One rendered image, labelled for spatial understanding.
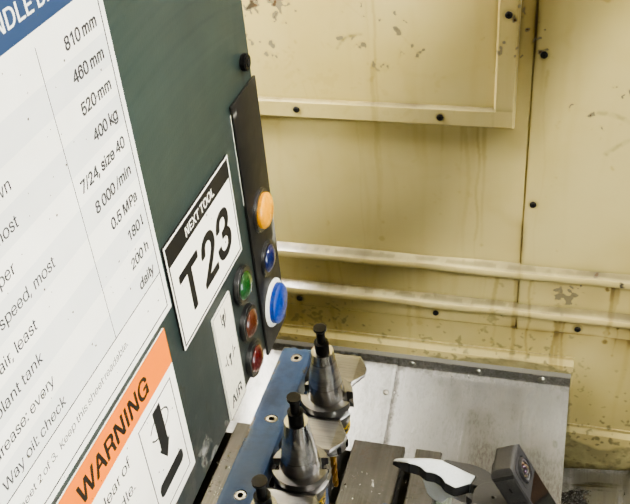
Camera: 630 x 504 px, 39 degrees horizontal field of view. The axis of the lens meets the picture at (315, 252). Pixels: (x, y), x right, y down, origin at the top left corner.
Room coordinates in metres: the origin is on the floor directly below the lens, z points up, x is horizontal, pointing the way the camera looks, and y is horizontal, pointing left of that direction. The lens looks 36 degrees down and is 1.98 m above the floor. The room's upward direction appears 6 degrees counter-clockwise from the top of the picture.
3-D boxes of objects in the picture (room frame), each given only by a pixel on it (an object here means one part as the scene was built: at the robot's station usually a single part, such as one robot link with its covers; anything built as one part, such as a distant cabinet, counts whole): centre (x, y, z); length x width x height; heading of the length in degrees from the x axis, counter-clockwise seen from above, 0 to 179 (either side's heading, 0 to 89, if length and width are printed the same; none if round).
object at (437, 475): (0.66, -0.11, 1.17); 0.09 x 0.03 x 0.06; 47
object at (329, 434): (0.71, 0.02, 1.21); 0.07 x 0.05 x 0.01; 72
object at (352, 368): (0.81, -0.01, 1.21); 0.07 x 0.05 x 0.01; 72
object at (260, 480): (0.55, 0.07, 1.31); 0.02 x 0.02 x 0.03
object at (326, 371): (0.76, 0.00, 1.26); 0.04 x 0.04 x 0.07
